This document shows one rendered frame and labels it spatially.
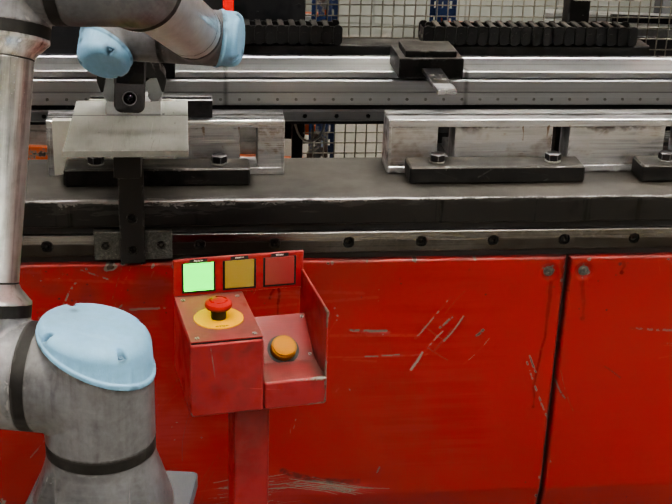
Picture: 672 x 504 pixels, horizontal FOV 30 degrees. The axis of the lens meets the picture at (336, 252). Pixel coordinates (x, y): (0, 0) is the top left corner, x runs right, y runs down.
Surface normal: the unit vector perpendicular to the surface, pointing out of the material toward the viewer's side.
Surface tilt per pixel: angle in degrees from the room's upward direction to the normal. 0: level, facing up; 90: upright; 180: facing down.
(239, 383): 90
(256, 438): 90
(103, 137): 0
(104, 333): 7
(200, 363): 90
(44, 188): 0
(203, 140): 90
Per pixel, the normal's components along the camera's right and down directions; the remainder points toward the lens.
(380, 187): 0.03, -0.92
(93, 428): 0.06, 0.39
